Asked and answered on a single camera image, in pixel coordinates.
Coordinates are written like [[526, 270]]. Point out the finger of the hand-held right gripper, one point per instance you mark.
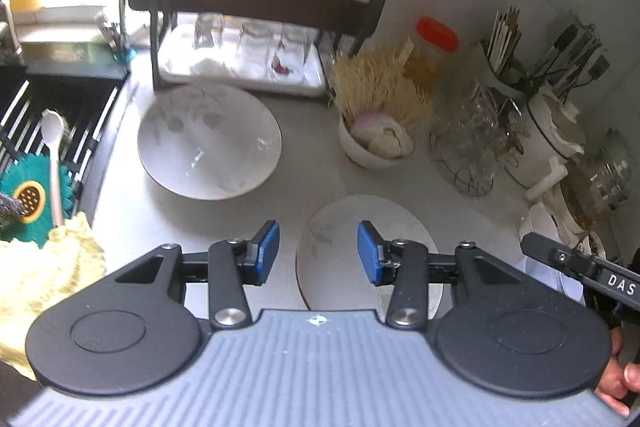
[[555, 254]]

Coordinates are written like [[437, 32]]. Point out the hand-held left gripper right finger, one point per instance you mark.
[[367, 257]]

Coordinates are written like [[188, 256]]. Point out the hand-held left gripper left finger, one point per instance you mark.
[[268, 253]]

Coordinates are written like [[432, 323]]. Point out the small white plate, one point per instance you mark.
[[340, 227]]

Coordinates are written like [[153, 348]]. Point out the person's right hand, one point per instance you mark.
[[617, 382]]

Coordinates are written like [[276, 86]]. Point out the pale blue plate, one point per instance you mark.
[[542, 277]]

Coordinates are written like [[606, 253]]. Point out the glass kettle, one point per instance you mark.
[[602, 177]]

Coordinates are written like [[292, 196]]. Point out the white bowl with garlic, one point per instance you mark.
[[365, 157]]

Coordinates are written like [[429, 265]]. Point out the glass cup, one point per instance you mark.
[[477, 167], [472, 112]]

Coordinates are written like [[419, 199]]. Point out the white electric pot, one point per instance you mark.
[[545, 137]]

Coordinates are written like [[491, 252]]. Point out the garlic bulb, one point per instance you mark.
[[395, 141]]

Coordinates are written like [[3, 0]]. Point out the large white floral plate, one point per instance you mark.
[[207, 142]]

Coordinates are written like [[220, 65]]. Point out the purple onion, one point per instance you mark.
[[367, 126]]

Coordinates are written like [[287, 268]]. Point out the green and white utensil holder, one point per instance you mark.
[[500, 79]]

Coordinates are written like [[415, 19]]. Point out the white drip tray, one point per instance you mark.
[[210, 68]]

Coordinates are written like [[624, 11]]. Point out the clear drinking glass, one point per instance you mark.
[[255, 44], [295, 49], [207, 29]]

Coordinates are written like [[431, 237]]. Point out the bundle of chopsticks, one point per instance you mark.
[[505, 37]]

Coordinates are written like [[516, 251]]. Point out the yellow cloth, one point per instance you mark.
[[45, 277]]

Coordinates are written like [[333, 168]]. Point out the red-lidded plastic jar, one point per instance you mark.
[[435, 34]]

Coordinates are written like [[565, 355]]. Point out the black sink drain rack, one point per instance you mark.
[[85, 107]]

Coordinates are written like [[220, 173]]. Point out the white plastic spoon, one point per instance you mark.
[[52, 147]]

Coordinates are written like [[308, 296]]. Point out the black dish rack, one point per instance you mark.
[[320, 7]]

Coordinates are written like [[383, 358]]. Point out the steel wool scourer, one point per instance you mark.
[[7, 214]]

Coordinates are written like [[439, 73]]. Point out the green flower sink strainer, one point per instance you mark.
[[12, 179]]

